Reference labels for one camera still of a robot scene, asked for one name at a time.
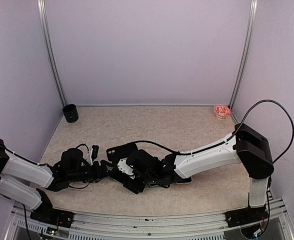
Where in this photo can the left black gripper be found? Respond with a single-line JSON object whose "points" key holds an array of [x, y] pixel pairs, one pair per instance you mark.
{"points": [[100, 175]]}

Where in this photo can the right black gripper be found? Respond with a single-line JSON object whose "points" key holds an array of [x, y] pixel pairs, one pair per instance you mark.
{"points": [[134, 188]]}

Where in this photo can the black phone case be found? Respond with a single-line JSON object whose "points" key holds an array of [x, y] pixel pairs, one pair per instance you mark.
{"points": [[114, 154]]}

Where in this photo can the pink phone case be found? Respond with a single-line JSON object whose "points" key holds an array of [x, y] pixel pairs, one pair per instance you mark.
{"points": [[184, 181]]}

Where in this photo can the light blue phone case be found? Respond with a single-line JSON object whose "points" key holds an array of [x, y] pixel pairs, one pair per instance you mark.
{"points": [[153, 185]]}

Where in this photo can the teal-edged phone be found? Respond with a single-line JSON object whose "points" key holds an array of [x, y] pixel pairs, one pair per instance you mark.
{"points": [[119, 176]]}

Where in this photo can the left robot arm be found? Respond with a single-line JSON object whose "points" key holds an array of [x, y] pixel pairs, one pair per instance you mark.
{"points": [[25, 181]]}

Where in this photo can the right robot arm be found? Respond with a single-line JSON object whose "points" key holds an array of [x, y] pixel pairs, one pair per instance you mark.
{"points": [[244, 146]]}

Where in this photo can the dark green cup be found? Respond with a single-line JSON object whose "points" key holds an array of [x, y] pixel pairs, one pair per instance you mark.
{"points": [[70, 113]]}

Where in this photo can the red patterned bowl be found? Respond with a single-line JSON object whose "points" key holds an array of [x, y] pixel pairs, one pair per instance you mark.
{"points": [[221, 111]]}

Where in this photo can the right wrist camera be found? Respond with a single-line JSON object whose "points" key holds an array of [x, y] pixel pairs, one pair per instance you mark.
{"points": [[124, 168]]}

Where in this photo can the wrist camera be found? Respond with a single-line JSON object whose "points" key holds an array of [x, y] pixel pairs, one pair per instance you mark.
{"points": [[124, 168], [93, 154]]}

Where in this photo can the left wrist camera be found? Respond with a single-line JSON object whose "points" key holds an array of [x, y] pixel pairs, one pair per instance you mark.
{"points": [[93, 154]]}

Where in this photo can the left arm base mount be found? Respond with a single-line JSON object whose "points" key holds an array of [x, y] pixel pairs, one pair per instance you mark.
{"points": [[46, 213]]}

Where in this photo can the aluminium front rail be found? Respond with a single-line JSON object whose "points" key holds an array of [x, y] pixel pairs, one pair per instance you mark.
{"points": [[95, 226]]}

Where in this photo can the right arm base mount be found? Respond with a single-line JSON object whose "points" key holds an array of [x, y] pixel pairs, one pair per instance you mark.
{"points": [[246, 216]]}

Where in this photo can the left aluminium post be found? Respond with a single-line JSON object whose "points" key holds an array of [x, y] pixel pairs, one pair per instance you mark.
{"points": [[46, 33]]}

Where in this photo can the aluminium post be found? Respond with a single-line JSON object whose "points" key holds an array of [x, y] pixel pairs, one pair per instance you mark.
{"points": [[46, 33], [245, 52]]}

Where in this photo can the right aluminium post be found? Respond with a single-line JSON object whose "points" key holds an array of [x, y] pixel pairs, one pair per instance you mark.
{"points": [[245, 52]]}

